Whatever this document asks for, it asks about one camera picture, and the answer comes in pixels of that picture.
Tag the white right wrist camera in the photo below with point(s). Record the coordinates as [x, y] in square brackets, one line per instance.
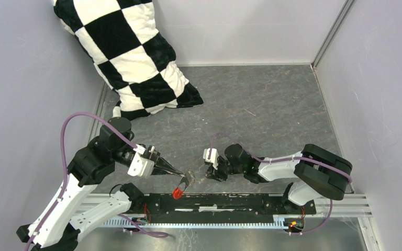
[210, 157]

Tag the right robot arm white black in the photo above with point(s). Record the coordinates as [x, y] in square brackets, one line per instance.
[320, 172]

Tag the black white checkered pillow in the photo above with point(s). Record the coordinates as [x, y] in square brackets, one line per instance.
[130, 55]

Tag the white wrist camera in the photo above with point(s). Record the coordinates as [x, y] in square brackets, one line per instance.
[210, 157]
[140, 166]

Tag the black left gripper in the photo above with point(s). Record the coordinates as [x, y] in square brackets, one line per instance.
[155, 155]

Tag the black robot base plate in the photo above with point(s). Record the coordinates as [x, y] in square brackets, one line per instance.
[200, 208]

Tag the metal key holder red handle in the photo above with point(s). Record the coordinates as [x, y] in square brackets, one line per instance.
[185, 182]

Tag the aluminium frame rail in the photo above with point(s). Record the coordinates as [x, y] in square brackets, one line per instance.
[352, 206]

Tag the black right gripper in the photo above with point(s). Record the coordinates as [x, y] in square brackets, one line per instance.
[220, 177]

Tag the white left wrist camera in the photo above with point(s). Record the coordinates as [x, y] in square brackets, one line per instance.
[140, 166]

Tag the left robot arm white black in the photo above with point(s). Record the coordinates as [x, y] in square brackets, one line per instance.
[60, 226]

